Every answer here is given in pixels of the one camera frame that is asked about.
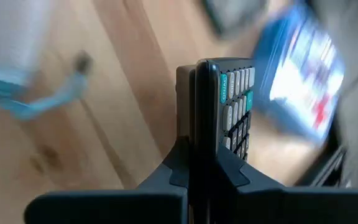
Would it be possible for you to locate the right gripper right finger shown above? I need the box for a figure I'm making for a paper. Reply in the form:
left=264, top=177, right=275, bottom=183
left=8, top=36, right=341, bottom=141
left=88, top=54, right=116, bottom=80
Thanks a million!
left=218, top=143, right=358, bottom=224

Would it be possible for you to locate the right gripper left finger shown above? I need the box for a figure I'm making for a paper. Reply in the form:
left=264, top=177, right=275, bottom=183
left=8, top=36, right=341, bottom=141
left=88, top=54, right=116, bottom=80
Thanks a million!
left=23, top=136, right=191, bottom=224

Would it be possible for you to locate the blue first aid kit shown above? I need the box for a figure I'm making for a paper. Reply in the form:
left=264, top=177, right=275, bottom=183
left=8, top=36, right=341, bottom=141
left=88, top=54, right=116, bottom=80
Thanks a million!
left=252, top=4, right=346, bottom=144

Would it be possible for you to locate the black calculator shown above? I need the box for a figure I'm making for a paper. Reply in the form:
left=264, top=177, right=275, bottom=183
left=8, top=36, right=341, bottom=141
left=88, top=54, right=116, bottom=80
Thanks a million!
left=175, top=57, right=257, bottom=224

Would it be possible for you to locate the clear mesh zip pouch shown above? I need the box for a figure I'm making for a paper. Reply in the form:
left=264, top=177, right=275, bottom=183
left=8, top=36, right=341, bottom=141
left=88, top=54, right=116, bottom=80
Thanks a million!
left=0, top=0, right=94, bottom=121

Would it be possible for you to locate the black metal table frame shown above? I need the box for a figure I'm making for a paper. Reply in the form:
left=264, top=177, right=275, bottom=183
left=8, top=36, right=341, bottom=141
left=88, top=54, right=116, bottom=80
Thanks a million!
left=295, top=136, right=349, bottom=188

